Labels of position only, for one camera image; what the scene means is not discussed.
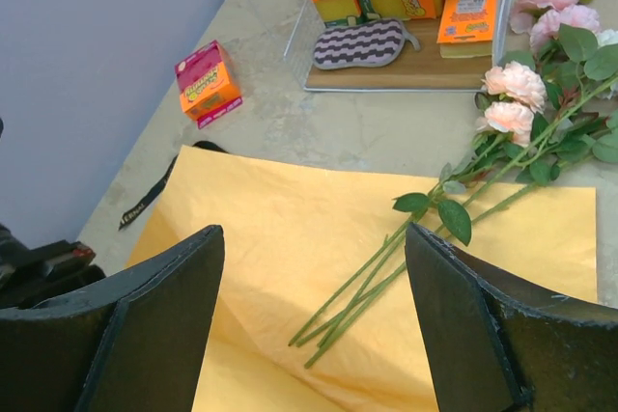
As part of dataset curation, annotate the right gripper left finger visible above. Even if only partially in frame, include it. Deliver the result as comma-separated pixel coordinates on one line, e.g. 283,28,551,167
1,226,225,411

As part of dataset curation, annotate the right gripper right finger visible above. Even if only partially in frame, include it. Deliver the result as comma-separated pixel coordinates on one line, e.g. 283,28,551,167
405,224,617,411

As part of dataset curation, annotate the black printed ribbon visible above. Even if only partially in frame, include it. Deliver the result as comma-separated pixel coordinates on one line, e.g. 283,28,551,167
118,140,228,231

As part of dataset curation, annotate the orange wrapping paper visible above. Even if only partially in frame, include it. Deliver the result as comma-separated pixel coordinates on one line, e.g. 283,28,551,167
124,144,599,412

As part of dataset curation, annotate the pink flower bouquet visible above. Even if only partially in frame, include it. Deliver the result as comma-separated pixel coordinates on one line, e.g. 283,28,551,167
290,0,617,369

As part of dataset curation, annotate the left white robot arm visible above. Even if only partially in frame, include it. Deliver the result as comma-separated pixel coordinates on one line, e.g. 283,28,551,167
1,226,105,309

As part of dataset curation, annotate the pink orange snack box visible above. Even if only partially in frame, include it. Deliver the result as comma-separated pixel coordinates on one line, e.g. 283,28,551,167
175,41,242,129

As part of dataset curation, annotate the orange box bottom right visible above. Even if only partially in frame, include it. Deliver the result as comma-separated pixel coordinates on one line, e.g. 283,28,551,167
436,0,498,59

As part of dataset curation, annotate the purple wavy sponge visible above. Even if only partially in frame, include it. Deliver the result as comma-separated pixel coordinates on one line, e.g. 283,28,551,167
313,18,422,70

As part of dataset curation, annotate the white wire wooden shelf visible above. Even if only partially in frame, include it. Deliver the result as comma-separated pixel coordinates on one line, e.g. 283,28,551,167
283,0,511,92

